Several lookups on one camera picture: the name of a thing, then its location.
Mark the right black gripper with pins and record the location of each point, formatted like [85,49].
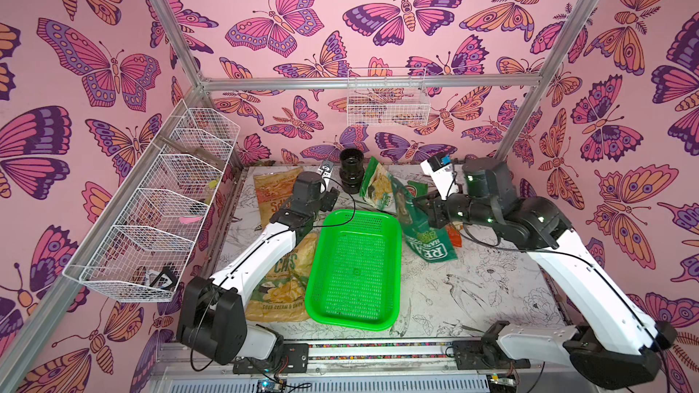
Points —
[420,205]

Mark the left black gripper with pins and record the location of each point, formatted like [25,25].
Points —
[330,199]

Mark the orange cream cassava chips bag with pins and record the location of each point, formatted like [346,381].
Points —
[455,236]

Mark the dark green Real chips bag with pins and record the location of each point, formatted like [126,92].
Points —
[432,245]

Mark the green white Chuba chips bag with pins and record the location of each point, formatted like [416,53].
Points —
[376,190]

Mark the yellow sour cream chips bag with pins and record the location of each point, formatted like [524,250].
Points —
[280,296]

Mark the tan kettle chips bag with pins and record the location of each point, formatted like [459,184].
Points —
[272,191]

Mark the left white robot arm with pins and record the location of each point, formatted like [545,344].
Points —
[212,320]

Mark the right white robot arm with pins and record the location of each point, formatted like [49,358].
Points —
[617,347]

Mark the green plastic basket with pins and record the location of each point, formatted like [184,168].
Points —
[355,275]

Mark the pink item in shelf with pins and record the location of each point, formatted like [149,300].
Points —
[190,220]

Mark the black clip in shelf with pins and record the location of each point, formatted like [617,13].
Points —
[163,279]

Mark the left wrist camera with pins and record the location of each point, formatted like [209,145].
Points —
[325,170]

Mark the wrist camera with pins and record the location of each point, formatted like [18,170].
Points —
[441,171]
[325,170]

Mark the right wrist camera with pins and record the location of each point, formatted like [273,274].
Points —
[441,171]

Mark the black camera lens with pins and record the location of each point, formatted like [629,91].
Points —
[351,170]

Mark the small white wire basket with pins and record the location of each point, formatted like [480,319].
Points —
[388,97]

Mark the long white wire shelf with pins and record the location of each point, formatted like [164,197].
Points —
[147,233]

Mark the front mounting rail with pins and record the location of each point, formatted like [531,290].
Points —
[402,365]

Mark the aluminium frame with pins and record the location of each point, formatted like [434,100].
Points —
[23,351]

